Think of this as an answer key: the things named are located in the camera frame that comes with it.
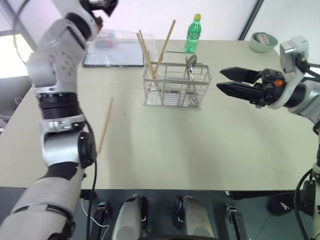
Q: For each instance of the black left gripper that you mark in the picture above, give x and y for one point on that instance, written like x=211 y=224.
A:
x=103 y=5

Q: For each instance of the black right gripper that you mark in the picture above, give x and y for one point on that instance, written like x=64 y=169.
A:
x=271 y=82

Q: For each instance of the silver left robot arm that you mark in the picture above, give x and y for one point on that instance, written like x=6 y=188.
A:
x=57 y=62

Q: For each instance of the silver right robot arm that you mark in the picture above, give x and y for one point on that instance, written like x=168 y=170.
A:
x=310 y=100

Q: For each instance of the metal spoon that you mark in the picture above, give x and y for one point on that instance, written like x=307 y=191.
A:
x=192 y=60

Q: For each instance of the clear plastic box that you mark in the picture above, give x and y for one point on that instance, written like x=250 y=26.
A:
x=110 y=37

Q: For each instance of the pale green bowl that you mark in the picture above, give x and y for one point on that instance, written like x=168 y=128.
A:
x=260 y=46

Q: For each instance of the wooden chopstick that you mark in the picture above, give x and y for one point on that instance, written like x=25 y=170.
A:
x=166 y=45
x=143 y=53
x=106 y=122
x=147 y=57

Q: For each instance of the green plastic bottle yellow cap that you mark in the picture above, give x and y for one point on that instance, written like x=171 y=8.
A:
x=193 y=35

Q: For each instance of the grey rounded robot leg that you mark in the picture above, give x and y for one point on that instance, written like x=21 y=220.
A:
x=197 y=220
x=130 y=217

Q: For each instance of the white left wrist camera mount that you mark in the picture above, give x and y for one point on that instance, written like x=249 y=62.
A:
x=90 y=18

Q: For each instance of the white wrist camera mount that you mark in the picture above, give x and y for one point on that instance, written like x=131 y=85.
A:
x=291 y=56
x=90 y=18

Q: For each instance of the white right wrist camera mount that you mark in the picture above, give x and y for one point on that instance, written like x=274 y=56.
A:
x=291 y=56

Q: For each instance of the black frame post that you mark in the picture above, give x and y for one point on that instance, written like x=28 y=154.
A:
x=251 y=18

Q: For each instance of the black clamp bracket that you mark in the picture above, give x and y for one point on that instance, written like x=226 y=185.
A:
x=101 y=217
x=236 y=220

